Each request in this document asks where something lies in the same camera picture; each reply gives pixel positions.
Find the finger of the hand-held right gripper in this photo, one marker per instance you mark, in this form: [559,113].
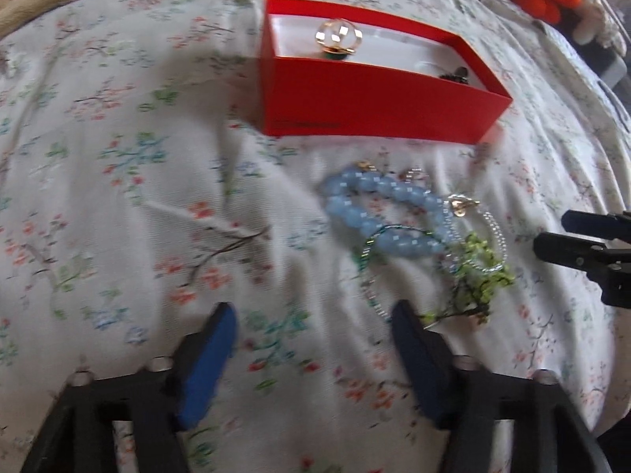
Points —
[591,224]
[567,251]

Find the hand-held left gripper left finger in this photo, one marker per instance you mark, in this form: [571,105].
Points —
[212,364]

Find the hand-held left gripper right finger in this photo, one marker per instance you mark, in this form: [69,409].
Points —
[419,354]

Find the green leaf bead ornament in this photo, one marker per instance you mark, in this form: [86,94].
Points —
[480,276]

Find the red jewelry box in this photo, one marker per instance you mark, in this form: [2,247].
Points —
[374,96]

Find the dark beaded jewelry piece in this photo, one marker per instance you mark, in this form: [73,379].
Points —
[456,74]

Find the floral bedsheet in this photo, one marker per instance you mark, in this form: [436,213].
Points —
[123,207]

